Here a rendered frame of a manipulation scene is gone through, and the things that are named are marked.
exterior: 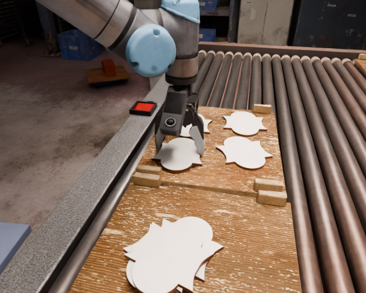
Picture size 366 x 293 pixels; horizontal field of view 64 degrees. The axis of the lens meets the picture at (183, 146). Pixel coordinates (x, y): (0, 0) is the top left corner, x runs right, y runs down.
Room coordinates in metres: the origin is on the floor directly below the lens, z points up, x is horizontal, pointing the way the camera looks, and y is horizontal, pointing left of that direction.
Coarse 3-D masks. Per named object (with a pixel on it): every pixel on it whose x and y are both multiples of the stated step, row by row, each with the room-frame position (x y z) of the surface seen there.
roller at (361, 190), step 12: (312, 72) 1.30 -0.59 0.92; (312, 84) 1.18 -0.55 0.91; (324, 96) 1.04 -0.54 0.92; (324, 108) 0.94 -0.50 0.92; (324, 120) 0.87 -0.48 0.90; (336, 120) 0.84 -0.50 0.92; (336, 132) 0.77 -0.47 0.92; (336, 144) 0.71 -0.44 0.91; (348, 144) 0.70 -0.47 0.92; (336, 156) 0.68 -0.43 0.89; (348, 156) 0.64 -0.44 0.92; (348, 168) 0.59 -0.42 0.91; (348, 180) 0.56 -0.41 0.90; (360, 180) 0.54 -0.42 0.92; (360, 192) 0.50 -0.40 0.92; (360, 204) 0.47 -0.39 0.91; (360, 216) 0.44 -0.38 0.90
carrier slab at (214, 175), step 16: (208, 112) 0.87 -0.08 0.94; (224, 112) 0.87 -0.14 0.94; (256, 112) 0.87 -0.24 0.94; (272, 112) 0.87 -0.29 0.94; (208, 128) 0.76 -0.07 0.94; (272, 128) 0.76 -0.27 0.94; (208, 144) 0.67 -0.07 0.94; (272, 144) 0.67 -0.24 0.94; (144, 160) 0.60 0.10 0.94; (208, 160) 0.60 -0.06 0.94; (224, 160) 0.60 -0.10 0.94; (272, 160) 0.60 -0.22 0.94; (176, 176) 0.53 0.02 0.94; (192, 176) 0.53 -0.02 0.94; (208, 176) 0.53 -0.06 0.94; (224, 176) 0.53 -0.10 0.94; (240, 176) 0.53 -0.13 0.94; (256, 176) 0.53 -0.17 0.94; (272, 176) 0.53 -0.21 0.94; (224, 192) 0.49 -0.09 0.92; (240, 192) 0.48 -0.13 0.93; (256, 192) 0.48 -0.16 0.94
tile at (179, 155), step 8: (168, 144) 0.65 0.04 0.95; (176, 144) 0.65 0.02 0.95; (184, 144) 0.65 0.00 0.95; (192, 144) 0.65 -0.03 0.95; (160, 152) 0.62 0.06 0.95; (168, 152) 0.62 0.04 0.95; (176, 152) 0.62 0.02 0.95; (184, 152) 0.62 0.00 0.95; (192, 152) 0.62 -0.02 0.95; (152, 160) 0.59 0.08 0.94; (160, 160) 0.59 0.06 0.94; (168, 160) 0.58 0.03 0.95; (176, 160) 0.58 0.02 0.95; (184, 160) 0.58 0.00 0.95; (192, 160) 0.58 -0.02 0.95; (168, 168) 0.55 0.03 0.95; (176, 168) 0.55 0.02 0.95; (184, 168) 0.55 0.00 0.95
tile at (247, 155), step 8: (224, 144) 0.66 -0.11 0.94; (232, 144) 0.66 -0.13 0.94; (240, 144) 0.66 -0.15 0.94; (248, 144) 0.66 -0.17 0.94; (256, 144) 0.66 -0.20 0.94; (224, 152) 0.62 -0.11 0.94; (232, 152) 0.62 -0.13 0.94; (240, 152) 0.62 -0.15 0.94; (248, 152) 0.62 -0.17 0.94; (256, 152) 0.62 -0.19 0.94; (264, 152) 0.62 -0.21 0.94; (232, 160) 0.58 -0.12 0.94; (240, 160) 0.58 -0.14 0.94; (248, 160) 0.58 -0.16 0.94; (256, 160) 0.58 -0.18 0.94; (264, 160) 0.58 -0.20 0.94; (248, 168) 0.56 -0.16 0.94; (256, 168) 0.56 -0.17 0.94
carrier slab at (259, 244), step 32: (128, 192) 0.48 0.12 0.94; (160, 192) 0.48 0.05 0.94; (192, 192) 0.48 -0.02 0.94; (128, 224) 0.39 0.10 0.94; (160, 224) 0.39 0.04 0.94; (224, 224) 0.39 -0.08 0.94; (256, 224) 0.39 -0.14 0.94; (288, 224) 0.39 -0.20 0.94; (96, 256) 0.32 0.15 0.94; (224, 256) 0.32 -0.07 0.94; (256, 256) 0.32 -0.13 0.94; (288, 256) 0.32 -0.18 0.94; (96, 288) 0.26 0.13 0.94; (128, 288) 0.26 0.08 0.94; (224, 288) 0.26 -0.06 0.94; (256, 288) 0.26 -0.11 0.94; (288, 288) 0.26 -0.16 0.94
